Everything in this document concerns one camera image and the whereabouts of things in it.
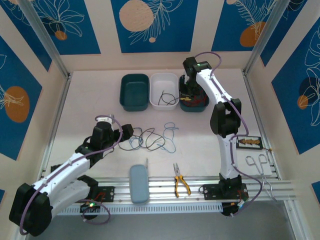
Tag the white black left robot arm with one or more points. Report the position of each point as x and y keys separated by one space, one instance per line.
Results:
x=62 y=172

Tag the black tray with orange parts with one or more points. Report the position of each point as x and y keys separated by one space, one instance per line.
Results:
x=250 y=142

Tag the aluminium frame post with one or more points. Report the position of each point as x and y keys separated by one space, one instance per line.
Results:
x=43 y=32
x=265 y=32

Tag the small board with green light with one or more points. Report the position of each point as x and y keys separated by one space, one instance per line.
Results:
x=237 y=206
x=90 y=205

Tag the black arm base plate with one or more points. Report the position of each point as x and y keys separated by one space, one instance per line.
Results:
x=107 y=193
x=211 y=192

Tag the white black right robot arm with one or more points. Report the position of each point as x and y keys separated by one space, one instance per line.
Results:
x=226 y=155

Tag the small grey metal tool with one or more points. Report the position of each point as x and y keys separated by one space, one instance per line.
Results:
x=147 y=162

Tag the white plastic bin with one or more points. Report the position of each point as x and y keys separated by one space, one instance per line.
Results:
x=163 y=82

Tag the aluminium side rail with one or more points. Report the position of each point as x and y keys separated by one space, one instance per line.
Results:
x=260 y=112
x=55 y=125

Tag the silver scissors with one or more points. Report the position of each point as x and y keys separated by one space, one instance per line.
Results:
x=265 y=175

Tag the grey-blue oblong case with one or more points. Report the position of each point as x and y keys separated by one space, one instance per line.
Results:
x=139 y=183

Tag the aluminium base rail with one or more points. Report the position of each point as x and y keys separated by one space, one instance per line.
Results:
x=162 y=187

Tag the teal plastic bin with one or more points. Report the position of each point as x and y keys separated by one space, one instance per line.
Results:
x=203 y=107
x=135 y=92

